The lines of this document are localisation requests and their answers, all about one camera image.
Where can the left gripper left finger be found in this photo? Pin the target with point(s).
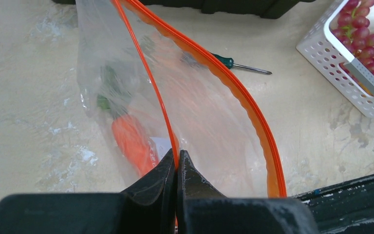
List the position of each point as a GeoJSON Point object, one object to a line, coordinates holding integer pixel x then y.
{"type": "Point", "coordinates": [145, 207]}

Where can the orange toy carrot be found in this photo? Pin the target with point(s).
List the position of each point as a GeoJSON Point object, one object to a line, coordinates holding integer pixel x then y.
{"type": "Point", "coordinates": [129, 134]}

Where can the green handle screwdriver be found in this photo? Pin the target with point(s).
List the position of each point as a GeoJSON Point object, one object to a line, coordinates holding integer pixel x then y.
{"type": "Point", "coordinates": [227, 62]}

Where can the white perforated plastic basket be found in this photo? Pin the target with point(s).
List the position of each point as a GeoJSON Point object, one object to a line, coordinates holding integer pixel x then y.
{"type": "Point", "coordinates": [336, 63]}

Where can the black plastic toolbox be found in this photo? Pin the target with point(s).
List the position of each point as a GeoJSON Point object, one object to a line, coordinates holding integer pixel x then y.
{"type": "Point", "coordinates": [267, 9]}

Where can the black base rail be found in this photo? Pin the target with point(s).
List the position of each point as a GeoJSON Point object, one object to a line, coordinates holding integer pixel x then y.
{"type": "Point", "coordinates": [344, 208]}

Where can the light red toy grapes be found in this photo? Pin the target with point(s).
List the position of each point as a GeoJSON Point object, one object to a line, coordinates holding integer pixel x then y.
{"type": "Point", "coordinates": [352, 30]}

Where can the clear orange-zip bag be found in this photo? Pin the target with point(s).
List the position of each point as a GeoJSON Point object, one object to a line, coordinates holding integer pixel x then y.
{"type": "Point", "coordinates": [202, 109]}

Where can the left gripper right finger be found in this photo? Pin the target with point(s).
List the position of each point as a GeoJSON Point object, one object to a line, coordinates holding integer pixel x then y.
{"type": "Point", "coordinates": [202, 209]}

